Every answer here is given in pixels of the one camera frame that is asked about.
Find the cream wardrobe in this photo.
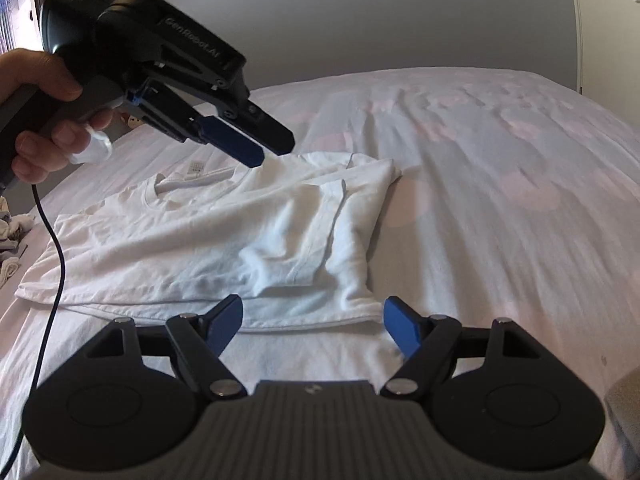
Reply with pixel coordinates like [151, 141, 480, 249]
[567, 0, 640, 96]

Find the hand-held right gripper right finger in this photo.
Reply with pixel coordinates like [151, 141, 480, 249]
[379, 296, 544, 401]

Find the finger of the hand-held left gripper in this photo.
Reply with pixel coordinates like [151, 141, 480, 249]
[227, 98, 296, 157]
[127, 79, 265, 167]

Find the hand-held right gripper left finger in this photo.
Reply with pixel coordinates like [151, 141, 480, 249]
[85, 293, 248, 401]

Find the white crumpled tissue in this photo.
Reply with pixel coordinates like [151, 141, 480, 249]
[72, 126, 114, 164]

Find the polka-dot bed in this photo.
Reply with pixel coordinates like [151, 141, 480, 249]
[0, 65, 640, 480]

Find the window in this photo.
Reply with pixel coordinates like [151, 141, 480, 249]
[0, 0, 48, 53]

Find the white long-sleeve shirt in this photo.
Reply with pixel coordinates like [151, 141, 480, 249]
[15, 151, 404, 336]

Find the person's left hand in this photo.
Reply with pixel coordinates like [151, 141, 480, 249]
[0, 48, 114, 185]

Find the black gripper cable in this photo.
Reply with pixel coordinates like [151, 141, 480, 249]
[14, 182, 66, 462]

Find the beige fleece blanket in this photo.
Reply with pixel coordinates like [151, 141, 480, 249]
[602, 370, 640, 444]

